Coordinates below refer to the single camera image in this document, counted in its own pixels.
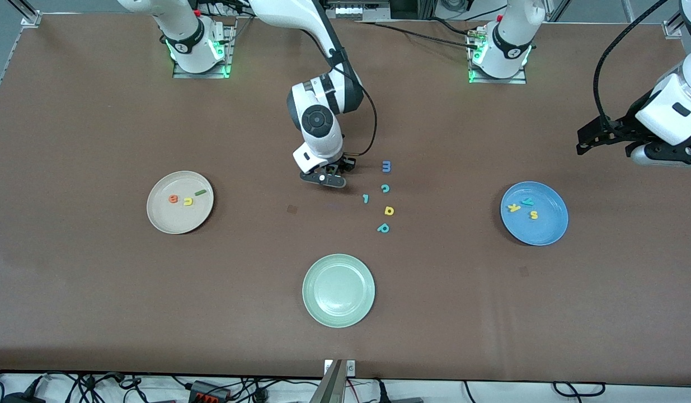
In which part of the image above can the grey control box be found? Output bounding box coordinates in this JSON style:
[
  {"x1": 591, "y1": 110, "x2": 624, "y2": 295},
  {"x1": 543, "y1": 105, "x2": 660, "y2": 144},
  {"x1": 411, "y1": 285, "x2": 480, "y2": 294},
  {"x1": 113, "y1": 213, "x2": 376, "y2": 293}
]
[{"x1": 326, "y1": 0, "x2": 392, "y2": 22}]

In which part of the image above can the long black table cable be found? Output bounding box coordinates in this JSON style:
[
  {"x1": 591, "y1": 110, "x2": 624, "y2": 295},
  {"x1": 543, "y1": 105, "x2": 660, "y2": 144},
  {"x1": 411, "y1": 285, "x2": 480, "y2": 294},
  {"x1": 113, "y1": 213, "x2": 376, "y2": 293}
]
[{"x1": 356, "y1": 20, "x2": 483, "y2": 50}]

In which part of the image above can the brown table cover mat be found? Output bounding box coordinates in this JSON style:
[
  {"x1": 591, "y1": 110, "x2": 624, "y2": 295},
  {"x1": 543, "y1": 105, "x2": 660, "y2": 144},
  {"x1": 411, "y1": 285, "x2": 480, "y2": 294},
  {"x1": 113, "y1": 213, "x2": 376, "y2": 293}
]
[{"x1": 0, "y1": 13, "x2": 691, "y2": 387}]

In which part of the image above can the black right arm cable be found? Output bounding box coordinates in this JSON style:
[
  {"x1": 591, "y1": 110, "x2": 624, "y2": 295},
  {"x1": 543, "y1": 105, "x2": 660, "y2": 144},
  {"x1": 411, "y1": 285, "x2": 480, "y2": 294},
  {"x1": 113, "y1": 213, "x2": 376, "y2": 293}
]
[{"x1": 298, "y1": 25, "x2": 378, "y2": 157}]

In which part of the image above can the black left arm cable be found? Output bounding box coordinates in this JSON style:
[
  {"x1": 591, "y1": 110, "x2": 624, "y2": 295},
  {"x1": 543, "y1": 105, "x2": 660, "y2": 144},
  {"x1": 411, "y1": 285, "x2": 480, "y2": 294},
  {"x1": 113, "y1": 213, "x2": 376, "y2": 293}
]
[{"x1": 594, "y1": 0, "x2": 670, "y2": 132}]

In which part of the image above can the black looped floor cable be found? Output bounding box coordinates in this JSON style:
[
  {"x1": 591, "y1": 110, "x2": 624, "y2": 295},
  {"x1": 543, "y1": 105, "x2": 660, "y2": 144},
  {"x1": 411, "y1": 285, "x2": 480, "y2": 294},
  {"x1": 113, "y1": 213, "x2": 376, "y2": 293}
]
[{"x1": 551, "y1": 381, "x2": 607, "y2": 399}]

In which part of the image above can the pale green plate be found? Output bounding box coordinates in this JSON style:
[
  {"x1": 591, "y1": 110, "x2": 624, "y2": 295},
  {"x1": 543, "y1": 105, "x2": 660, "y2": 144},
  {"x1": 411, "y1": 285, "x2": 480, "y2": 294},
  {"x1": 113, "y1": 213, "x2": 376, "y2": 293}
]
[{"x1": 302, "y1": 254, "x2": 376, "y2": 329}]

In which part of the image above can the aluminium profile post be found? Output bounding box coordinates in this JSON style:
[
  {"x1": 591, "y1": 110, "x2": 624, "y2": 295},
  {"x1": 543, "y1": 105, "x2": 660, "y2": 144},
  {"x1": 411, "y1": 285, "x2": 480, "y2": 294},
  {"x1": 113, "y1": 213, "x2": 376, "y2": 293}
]
[{"x1": 309, "y1": 360, "x2": 346, "y2": 403}]

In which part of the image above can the black orange power strip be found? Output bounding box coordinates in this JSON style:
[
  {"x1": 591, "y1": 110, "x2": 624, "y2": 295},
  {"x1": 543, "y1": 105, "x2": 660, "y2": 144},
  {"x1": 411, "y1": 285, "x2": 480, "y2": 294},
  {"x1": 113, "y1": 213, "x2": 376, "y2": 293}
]
[{"x1": 187, "y1": 380, "x2": 232, "y2": 401}]

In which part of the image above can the short black table cable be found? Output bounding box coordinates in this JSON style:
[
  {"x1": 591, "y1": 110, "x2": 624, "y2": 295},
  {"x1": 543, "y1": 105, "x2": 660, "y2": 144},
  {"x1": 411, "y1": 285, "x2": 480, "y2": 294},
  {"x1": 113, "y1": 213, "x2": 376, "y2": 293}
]
[{"x1": 428, "y1": 18, "x2": 472, "y2": 35}]

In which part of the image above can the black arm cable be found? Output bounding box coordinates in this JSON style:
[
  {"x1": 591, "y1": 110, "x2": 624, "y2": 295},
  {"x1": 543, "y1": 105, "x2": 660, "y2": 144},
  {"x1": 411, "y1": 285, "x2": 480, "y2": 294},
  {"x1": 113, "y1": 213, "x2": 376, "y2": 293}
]
[
  {"x1": 298, "y1": 25, "x2": 378, "y2": 157},
  {"x1": 594, "y1": 0, "x2": 670, "y2": 132}
]

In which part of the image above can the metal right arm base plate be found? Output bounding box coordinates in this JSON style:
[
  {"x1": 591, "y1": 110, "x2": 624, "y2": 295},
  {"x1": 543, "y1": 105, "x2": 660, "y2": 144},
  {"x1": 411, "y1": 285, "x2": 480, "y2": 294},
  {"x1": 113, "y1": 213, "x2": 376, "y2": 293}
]
[{"x1": 172, "y1": 22, "x2": 237, "y2": 79}]

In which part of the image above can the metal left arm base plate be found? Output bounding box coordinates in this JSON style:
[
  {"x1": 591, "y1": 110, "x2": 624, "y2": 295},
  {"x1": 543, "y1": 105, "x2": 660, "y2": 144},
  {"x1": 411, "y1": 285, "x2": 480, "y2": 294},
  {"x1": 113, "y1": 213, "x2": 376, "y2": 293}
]
[{"x1": 467, "y1": 27, "x2": 528, "y2": 85}]

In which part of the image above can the beige brown plate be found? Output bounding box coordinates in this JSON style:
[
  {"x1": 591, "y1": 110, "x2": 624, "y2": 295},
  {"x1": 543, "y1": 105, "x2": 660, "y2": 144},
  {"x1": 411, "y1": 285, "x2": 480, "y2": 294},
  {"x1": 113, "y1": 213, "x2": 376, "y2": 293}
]
[{"x1": 147, "y1": 171, "x2": 215, "y2": 235}]

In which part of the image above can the blue plate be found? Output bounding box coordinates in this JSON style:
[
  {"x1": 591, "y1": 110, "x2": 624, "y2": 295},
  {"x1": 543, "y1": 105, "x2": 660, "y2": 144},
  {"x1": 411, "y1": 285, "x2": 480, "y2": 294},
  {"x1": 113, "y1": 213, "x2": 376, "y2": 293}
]
[{"x1": 500, "y1": 181, "x2": 570, "y2": 247}]

